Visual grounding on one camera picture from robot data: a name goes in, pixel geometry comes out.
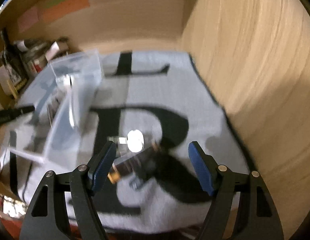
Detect clear plastic storage bin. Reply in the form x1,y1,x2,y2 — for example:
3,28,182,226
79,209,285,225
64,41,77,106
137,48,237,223
3,49,103,171

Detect silver keys with white cap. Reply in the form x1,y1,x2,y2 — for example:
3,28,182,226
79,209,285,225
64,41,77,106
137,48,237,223
107,129,145,155

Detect dark wine bottle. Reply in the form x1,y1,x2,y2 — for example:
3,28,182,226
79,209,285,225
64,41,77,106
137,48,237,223
0,28,29,92

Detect stack of books and papers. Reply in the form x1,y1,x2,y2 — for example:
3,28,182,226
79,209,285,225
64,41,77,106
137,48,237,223
13,37,70,77

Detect grey mat with black letters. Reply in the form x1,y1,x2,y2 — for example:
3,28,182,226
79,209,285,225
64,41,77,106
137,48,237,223
0,51,249,233

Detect pink sticky paper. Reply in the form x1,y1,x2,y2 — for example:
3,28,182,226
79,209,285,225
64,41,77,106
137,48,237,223
17,6,39,33

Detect orange sticky paper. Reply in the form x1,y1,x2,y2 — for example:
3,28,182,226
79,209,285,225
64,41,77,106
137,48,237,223
39,0,90,23

